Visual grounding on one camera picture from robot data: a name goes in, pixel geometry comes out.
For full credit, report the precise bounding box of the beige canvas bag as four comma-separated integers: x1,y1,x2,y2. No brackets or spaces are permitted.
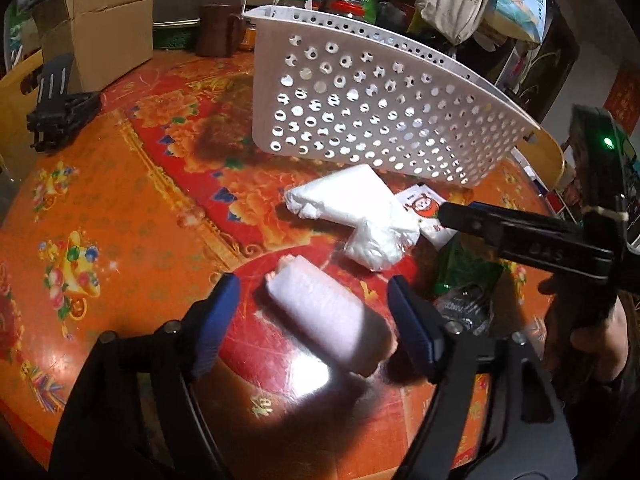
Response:
415,0,498,45

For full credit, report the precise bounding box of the open cardboard box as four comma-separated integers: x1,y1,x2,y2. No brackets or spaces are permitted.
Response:
32,0,158,93

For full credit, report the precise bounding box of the green snack packet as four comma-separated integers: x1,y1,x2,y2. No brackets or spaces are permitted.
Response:
434,237,503,298

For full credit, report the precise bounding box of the white perforated plastic basket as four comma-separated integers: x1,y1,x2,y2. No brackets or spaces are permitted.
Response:
242,5,543,188

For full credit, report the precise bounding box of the white plastic bag bundle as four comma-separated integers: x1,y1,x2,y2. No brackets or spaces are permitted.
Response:
285,164,421,272

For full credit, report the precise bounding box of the red wall hanging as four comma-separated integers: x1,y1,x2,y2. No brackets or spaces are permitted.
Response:
602,62,640,126

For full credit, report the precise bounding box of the blue printed carton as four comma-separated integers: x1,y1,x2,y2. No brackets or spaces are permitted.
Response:
482,0,548,43

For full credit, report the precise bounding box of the white red printed packet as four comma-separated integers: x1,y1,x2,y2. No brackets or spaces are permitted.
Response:
397,185,458,251

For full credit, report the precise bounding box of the brown mug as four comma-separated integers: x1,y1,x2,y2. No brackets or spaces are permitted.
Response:
196,2,251,58

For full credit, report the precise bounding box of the dark foil packet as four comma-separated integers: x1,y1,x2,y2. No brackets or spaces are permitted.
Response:
435,285,493,341

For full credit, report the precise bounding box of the black folding stand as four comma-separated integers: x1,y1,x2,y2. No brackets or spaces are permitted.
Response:
27,54,103,153

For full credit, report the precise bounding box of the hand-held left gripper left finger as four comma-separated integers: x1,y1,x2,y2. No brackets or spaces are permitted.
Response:
47,272,246,480

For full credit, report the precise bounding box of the red lid glass jar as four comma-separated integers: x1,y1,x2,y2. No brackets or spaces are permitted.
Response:
320,0,368,23

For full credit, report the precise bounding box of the small orange jar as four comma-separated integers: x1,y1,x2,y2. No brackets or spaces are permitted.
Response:
237,22,258,52

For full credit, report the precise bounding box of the pink towel roll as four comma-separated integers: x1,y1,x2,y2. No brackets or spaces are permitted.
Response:
265,255,396,378

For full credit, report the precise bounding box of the person's right hand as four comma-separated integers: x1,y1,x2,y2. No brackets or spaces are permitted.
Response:
539,275,631,386

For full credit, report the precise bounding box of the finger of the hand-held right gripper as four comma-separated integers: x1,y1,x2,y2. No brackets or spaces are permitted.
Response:
439,201,616,279

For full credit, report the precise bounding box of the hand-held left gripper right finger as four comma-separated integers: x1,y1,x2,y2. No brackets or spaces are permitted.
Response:
387,275,581,480

